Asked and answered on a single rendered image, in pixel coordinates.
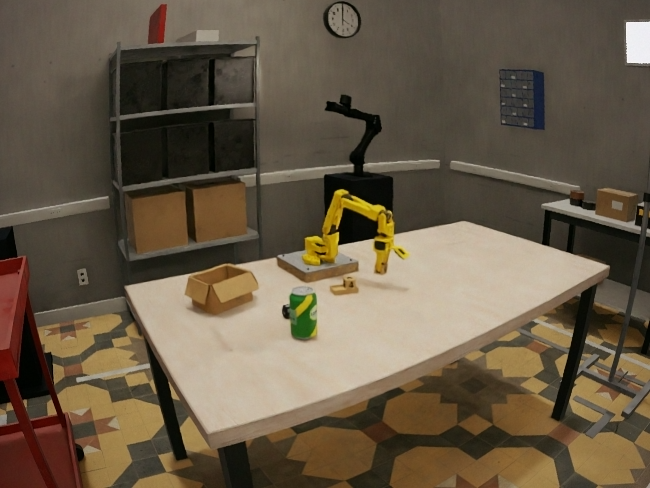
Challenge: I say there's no green soda can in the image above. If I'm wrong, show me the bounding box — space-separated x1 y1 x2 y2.
289 286 318 340

